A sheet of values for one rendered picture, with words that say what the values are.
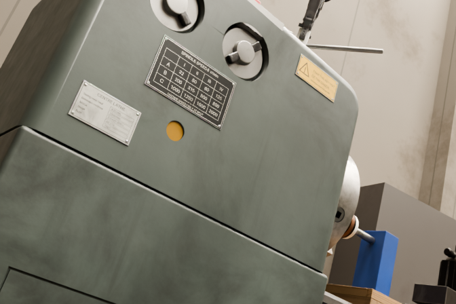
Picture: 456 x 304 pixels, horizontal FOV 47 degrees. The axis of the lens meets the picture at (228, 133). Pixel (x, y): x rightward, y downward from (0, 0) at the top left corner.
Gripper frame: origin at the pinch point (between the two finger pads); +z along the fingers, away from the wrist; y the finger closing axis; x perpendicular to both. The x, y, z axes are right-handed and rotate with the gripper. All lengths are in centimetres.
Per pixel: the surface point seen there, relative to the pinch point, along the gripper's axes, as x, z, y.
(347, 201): -22.4, 35.7, 0.2
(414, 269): -116, -31, 269
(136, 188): 11, 60, -41
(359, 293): -32, 52, 8
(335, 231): -22.2, 42.3, 2.6
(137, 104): 16, 49, -44
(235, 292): -7, 66, -27
